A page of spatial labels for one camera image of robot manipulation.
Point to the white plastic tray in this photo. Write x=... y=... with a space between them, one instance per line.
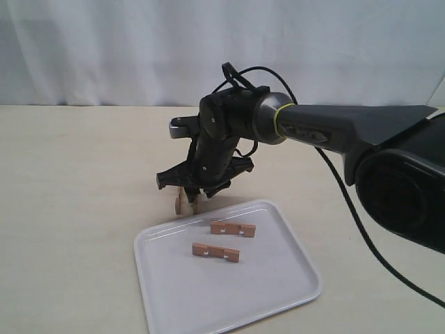
x=185 y=293

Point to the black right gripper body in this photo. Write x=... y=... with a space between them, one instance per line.
x=210 y=162

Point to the notched wooden piece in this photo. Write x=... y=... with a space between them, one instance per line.
x=178 y=201
x=205 y=250
x=196 y=205
x=245 y=230

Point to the white backdrop curtain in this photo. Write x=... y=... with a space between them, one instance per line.
x=161 y=53

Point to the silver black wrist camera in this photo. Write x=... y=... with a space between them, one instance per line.
x=184 y=127

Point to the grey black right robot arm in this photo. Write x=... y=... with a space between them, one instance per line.
x=392 y=155

